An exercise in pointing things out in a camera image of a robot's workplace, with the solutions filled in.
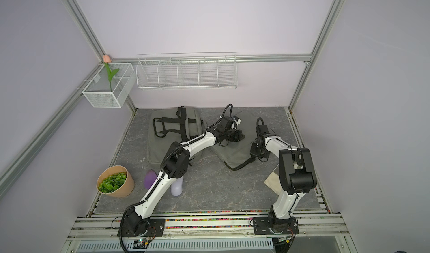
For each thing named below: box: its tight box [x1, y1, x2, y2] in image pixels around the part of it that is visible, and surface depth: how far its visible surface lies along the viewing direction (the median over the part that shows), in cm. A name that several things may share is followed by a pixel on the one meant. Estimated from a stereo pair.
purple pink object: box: [143, 169, 158, 190], surface depth 91 cm
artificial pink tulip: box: [102, 54, 120, 93], surface depth 93 cm
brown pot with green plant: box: [96, 165, 135, 199], surface depth 78 cm
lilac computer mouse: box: [170, 175, 184, 197], surface depth 84 cm
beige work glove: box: [263, 163, 283, 196], surface depth 89 cm
